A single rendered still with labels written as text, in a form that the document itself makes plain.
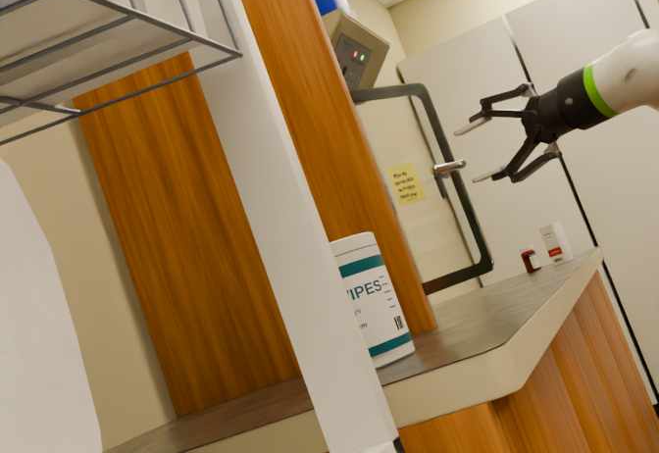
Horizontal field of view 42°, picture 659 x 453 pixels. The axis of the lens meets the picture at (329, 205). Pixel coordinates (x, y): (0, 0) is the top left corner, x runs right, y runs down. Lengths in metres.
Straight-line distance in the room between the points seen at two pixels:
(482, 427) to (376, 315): 0.25
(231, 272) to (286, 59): 0.37
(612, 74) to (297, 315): 0.85
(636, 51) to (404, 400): 0.74
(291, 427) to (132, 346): 0.81
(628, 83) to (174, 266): 0.80
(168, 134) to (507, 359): 0.94
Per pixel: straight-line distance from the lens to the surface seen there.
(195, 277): 1.51
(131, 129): 1.58
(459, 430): 0.75
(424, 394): 0.75
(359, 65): 1.69
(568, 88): 1.40
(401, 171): 1.60
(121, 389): 1.51
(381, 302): 0.97
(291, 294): 0.59
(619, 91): 1.35
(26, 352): 0.37
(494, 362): 0.74
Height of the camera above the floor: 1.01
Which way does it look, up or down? 7 degrees up
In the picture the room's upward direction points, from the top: 20 degrees counter-clockwise
